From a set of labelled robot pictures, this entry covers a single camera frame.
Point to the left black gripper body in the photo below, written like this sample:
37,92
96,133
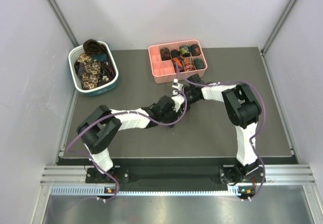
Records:
172,116

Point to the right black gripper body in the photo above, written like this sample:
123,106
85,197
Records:
191,98

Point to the pink divided organizer box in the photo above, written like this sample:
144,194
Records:
163,71

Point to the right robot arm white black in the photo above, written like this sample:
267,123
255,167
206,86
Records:
243,110

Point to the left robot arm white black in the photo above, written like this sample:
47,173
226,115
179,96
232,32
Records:
99,129

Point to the rolled red multicolour tie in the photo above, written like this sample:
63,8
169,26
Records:
189,64

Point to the rolled dark teal tie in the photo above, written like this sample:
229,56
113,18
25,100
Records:
199,64

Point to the rolled orange navy striped tie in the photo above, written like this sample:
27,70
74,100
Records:
178,65

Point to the rolled dark green tie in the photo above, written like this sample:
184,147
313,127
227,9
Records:
195,50

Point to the rolled green yellow tie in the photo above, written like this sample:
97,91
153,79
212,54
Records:
185,51

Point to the rolled black tie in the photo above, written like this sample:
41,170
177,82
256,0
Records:
175,54

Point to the rolled maroon patterned tie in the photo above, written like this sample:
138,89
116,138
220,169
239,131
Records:
165,54

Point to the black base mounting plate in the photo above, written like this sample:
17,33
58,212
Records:
177,168

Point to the brown patterned tie in basket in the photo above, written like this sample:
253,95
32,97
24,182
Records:
92,47

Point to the teal white laundry basket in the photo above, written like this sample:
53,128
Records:
109,73

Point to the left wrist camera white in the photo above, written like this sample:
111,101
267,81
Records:
178,99

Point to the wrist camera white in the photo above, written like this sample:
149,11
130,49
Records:
177,85
178,99

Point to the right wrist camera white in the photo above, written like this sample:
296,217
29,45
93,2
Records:
177,85

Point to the aluminium frame rail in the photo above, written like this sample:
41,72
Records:
68,180

